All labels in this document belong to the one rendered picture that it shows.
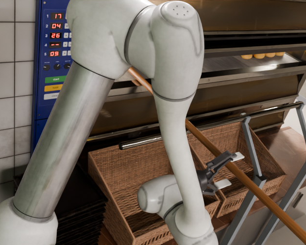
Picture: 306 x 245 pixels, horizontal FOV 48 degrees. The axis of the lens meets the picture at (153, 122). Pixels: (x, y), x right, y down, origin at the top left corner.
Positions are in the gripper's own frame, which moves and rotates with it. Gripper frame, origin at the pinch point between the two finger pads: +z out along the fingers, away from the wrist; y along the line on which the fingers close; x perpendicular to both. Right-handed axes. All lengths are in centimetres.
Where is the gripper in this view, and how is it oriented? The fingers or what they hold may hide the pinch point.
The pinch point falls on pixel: (232, 169)
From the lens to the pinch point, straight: 133.7
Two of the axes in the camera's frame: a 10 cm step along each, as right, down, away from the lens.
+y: -2.2, 8.1, 5.4
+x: 5.4, 5.6, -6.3
